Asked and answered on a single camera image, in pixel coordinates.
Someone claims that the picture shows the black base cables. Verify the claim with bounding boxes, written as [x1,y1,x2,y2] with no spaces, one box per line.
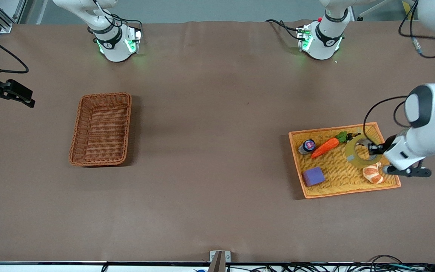
[110,13,143,32]
[265,19,302,40]

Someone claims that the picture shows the black right base cables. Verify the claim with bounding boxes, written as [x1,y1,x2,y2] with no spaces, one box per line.
[110,13,143,32]

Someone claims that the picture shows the small jar blue lid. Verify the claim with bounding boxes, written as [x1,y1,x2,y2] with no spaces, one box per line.
[298,139,316,155]

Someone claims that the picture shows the white table edge rail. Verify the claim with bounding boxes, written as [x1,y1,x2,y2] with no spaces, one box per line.
[0,261,435,272]

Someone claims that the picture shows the aluminium frame profile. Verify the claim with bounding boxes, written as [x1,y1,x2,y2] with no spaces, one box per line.
[0,0,27,34]

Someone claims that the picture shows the orange yellow wicker tray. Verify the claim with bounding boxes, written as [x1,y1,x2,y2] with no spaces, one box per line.
[288,122,402,199]

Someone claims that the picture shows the black cable grey connector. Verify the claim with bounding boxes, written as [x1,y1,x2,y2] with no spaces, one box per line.
[398,0,435,59]

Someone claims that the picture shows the black left base cables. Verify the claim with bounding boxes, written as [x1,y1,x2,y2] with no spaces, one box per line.
[265,19,302,40]

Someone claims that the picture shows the brown table cover cloth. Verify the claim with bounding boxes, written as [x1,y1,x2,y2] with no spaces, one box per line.
[0,20,435,264]

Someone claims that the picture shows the brown wicker basket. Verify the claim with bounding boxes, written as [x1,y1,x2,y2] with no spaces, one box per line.
[69,92,132,167]

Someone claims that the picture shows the clear yellowish tape roll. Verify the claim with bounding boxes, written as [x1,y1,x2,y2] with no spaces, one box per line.
[345,135,385,169]

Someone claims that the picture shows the orange toy carrot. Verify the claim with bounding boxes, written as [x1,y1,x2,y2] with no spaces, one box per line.
[310,131,348,159]

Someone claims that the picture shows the toy croissant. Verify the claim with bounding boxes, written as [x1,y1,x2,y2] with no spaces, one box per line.
[362,162,385,184]

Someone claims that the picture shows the purple foam block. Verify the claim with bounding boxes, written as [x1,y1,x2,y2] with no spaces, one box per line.
[302,167,326,187]

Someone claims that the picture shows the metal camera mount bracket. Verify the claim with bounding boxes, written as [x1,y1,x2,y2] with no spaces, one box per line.
[210,250,231,272]

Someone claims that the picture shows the thin metal stand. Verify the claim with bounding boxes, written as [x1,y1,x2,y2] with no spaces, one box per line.
[355,0,392,21]

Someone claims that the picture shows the black cable bundle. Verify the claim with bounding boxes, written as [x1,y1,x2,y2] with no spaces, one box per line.
[253,255,435,272]

